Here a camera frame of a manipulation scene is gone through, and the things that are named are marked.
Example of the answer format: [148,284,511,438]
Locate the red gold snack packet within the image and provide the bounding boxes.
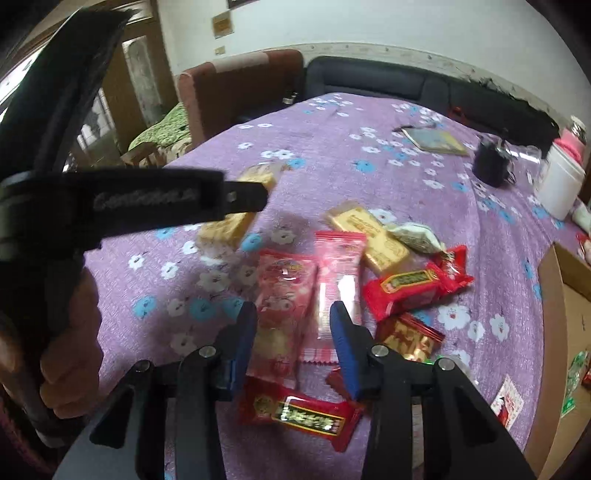
[375,312,446,365]

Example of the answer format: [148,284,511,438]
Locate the white plastic jar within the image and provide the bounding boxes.
[533,150,586,221]

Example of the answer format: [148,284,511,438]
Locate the thin book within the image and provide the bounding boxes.
[402,127,469,157]

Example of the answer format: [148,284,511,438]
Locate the red packet with green label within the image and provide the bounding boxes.
[362,262,451,322]
[238,376,365,453]

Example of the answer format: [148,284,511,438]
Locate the long pink snack packet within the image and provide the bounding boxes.
[299,231,368,366]

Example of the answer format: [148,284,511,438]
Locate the purple floral tablecloth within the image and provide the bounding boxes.
[83,92,591,462]

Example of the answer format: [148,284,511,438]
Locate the green patterned cushion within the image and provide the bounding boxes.
[127,102,192,155]

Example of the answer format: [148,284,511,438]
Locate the pink bottle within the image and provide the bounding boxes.
[551,115,589,169]

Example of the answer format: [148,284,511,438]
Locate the wooden door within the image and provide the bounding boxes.
[99,9,178,153]

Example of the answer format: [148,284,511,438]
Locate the dark sofa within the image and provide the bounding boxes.
[305,55,559,148]

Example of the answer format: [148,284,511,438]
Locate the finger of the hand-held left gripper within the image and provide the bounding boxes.
[222,179,269,214]

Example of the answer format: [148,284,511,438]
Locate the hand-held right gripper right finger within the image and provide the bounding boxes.
[329,300,539,480]

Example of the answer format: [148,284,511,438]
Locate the yellow snack packet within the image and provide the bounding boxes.
[198,164,289,250]
[325,200,411,275]

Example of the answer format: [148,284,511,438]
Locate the pink cartoon snack packet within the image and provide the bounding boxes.
[247,249,320,391]

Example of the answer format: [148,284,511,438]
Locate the person's left hand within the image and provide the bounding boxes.
[39,270,105,418]

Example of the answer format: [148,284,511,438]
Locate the green white snack packet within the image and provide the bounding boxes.
[385,222,446,254]

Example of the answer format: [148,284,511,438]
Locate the white red sachet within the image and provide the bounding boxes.
[489,374,525,428]

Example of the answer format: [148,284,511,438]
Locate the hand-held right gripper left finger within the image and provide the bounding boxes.
[53,301,259,480]

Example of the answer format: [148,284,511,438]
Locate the cardboard box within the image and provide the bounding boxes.
[536,242,591,480]

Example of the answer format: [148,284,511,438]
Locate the brown armchair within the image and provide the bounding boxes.
[178,48,304,148]

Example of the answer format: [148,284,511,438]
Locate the black round device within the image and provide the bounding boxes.
[472,138,518,188]

